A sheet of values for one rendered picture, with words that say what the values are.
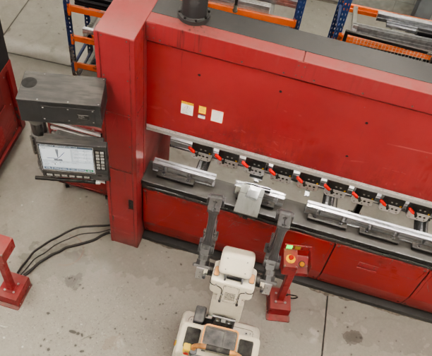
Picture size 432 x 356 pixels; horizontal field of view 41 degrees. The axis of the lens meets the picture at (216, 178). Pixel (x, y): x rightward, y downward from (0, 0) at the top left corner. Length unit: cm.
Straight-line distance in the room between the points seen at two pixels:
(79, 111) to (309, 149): 151
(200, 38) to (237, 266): 139
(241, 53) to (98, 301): 248
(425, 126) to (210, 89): 133
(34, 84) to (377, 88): 202
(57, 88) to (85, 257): 195
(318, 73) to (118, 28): 118
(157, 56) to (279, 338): 251
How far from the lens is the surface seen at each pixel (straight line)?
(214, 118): 387
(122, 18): 353
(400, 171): 395
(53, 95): 358
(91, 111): 354
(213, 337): 382
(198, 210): 455
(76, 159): 387
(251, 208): 423
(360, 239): 445
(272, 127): 380
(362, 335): 509
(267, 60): 343
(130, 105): 374
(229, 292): 368
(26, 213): 545
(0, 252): 432
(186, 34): 347
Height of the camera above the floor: 442
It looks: 52 degrees down
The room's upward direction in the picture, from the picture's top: 9 degrees clockwise
